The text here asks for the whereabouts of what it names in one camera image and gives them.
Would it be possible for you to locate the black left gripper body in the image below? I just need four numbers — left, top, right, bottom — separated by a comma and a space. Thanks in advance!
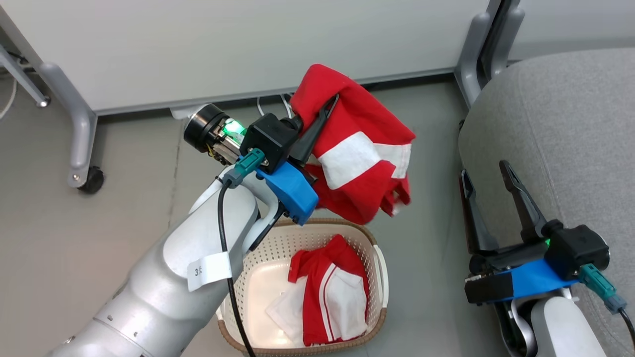
184, 103, 249, 167

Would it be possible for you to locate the cream perforated laundry basket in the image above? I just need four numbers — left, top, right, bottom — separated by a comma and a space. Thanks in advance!
216, 218, 389, 357

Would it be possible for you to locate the white power adapter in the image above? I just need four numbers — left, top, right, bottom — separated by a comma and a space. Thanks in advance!
170, 105, 205, 120

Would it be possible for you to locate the white thin floor cable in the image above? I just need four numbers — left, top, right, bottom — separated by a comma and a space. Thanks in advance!
0, 79, 18, 120

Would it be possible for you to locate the narrow white partition panel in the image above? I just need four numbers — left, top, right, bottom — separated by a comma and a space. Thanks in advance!
508, 0, 635, 62

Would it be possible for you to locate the white looped floor cable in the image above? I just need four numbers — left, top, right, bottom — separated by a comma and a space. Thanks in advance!
256, 93, 294, 118

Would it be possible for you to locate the red white sports garment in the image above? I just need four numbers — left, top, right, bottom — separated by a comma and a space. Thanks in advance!
289, 63, 416, 226
265, 234, 370, 347

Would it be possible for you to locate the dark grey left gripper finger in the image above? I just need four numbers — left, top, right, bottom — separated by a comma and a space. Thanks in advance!
290, 94, 340, 167

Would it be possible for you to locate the large white partition panel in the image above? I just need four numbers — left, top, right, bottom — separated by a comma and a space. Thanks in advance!
0, 0, 502, 117

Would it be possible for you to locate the black caster wheel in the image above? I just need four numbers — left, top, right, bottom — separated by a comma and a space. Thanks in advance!
78, 166, 105, 194

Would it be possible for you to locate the grey fabric sofa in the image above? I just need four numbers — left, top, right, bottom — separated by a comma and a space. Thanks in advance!
457, 47, 635, 357

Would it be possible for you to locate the grey partition foot with caster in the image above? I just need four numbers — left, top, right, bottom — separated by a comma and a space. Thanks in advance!
37, 62, 98, 189

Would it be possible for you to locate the grey metal table leg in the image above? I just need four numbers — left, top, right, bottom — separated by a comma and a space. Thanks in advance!
0, 45, 51, 109

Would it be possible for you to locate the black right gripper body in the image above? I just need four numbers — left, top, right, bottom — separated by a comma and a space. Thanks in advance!
468, 237, 552, 277

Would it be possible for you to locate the black cable teal connector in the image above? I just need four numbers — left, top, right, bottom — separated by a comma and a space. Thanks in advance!
217, 148, 266, 357
579, 263, 635, 348

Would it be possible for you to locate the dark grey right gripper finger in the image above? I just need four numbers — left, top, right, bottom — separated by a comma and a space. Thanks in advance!
499, 160, 547, 244
459, 169, 500, 254

